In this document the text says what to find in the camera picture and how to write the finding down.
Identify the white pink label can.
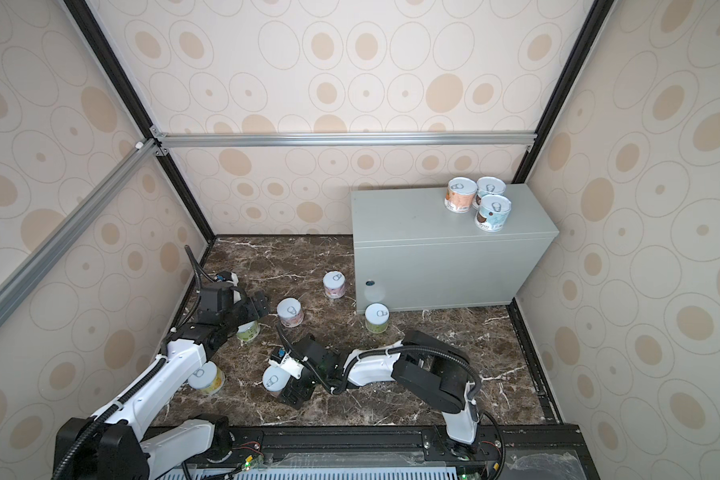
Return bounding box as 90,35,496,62
262,365,291,397

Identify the yellow green label can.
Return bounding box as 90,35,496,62
187,361,225,395

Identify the orange label can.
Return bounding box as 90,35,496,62
444,177,478,214

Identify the blue label can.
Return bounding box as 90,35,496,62
475,194,512,233

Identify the teal label can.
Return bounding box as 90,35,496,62
472,176,506,209

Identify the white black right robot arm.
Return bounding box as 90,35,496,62
262,330,488,461

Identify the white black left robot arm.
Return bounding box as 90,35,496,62
52,281,270,479

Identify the light green label can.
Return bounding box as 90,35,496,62
236,321,260,344

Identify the red label can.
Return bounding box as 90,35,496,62
277,298,304,328

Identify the grey metal cabinet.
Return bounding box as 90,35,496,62
351,184,559,313

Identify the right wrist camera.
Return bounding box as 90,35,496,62
268,354,304,379

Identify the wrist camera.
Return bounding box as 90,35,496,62
210,271,241,293
268,354,304,379

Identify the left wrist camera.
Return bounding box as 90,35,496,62
210,271,241,293

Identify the horizontal aluminium rail back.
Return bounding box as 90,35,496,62
157,131,536,148

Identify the black frame post left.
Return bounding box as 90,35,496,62
61,0,216,245

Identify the black frame post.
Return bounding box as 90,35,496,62
512,0,615,184
61,0,216,245

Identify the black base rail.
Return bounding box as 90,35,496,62
143,424,583,480

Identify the diagonal aluminium rail left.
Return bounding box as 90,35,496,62
0,138,157,328

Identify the black frame post right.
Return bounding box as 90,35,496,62
512,0,615,184

